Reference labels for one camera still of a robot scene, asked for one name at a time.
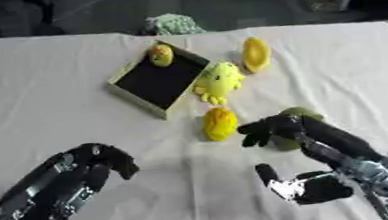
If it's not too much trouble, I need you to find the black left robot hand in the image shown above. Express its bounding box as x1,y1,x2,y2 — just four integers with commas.
0,138,146,220

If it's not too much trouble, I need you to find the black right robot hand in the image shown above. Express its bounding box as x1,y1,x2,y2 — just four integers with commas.
235,104,388,211

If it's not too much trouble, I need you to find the tan box with black inside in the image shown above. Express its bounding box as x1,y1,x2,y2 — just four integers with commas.
102,35,218,125

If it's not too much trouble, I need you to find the green toy fruit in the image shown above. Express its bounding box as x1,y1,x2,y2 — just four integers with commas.
267,104,330,153

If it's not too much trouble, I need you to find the yellow orange toy fruit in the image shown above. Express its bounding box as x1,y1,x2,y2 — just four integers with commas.
199,105,243,143

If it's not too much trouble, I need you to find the yellow toy banana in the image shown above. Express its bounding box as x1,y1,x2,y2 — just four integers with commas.
238,34,275,76

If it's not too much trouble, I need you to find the yellow soft toy octopus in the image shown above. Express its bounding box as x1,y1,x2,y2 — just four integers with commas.
190,58,250,109

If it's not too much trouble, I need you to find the yellow red toy mango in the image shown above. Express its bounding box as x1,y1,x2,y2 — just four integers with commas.
147,43,176,70

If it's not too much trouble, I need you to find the green white patterned bag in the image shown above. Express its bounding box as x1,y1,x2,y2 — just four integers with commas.
138,10,208,39

